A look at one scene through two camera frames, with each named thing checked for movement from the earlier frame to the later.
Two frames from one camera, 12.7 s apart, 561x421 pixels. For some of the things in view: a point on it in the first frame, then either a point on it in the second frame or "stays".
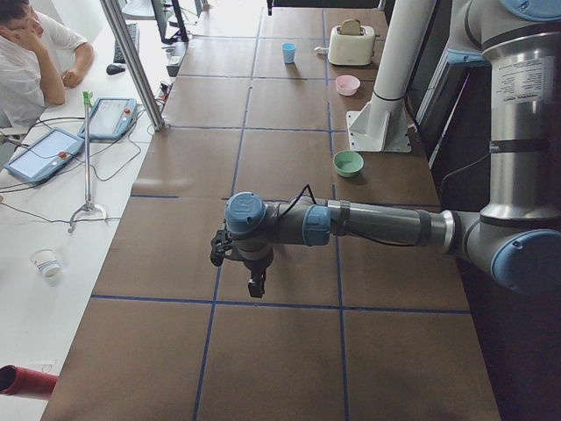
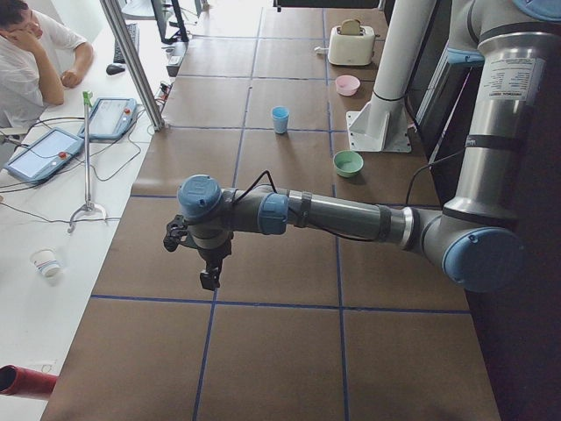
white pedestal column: (381, 124) stays
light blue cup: (288, 49) → (280, 119)
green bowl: (348, 163) stays
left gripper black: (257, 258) → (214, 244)
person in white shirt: (34, 47) stays
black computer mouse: (114, 69) stays
